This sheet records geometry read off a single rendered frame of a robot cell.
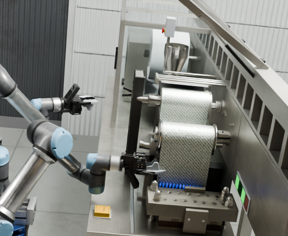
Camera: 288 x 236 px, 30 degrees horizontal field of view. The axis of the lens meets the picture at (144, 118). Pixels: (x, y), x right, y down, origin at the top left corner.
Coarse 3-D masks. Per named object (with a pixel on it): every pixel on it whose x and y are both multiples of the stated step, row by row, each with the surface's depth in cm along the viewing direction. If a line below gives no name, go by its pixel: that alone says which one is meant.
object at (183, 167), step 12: (168, 156) 246; (180, 156) 246; (192, 156) 246; (204, 156) 246; (168, 168) 248; (180, 168) 248; (192, 168) 248; (204, 168) 248; (168, 180) 250; (180, 180) 250; (192, 180) 250; (204, 180) 250
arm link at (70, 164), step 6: (36, 120) 223; (42, 120) 222; (30, 126) 221; (30, 132) 220; (30, 138) 220; (72, 156) 246; (60, 162) 242; (66, 162) 243; (72, 162) 246; (78, 162) 250; (66, 168) 247; (72, 168) 248; (78, 168) 250; (84, 168) 252; (72, 174) 251; (78, 174) 252
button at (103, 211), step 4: (96, 208) 243; (100, 208) 243; (104, 208) 243; (108, 208) 244; (96, 212) 240; (100, 212) 240; (104, 212) 240; (108, 212) 241; (96, 216) 240; (100, 216) 240; (104, 216) 240; (108, 216) 240
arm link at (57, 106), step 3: (54, 99) 279; (57, 99) 280; (54, 102) 278; (57, 102) 279; (60, 102) 280; (54, 105) 278; (57, 105) 279; (60, 105) 279; (54, 108) 278; (57, 108) 278; (60, 108) 280; (54, 111) 281; (57, 111) 282
